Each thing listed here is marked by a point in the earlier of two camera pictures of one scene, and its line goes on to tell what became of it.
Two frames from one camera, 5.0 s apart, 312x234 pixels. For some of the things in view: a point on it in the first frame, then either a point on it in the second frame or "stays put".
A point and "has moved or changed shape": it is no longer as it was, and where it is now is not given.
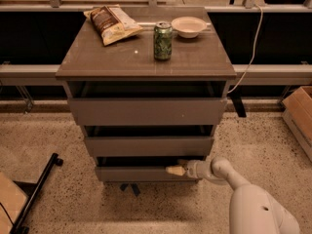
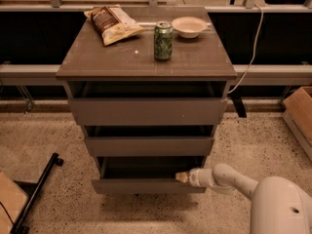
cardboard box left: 12,200 stays put
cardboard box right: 296,111 stays put
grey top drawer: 147,102 stays put
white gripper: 192,170 to 196,177
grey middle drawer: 149,140 stays put
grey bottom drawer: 140,169 has moved or changed shape
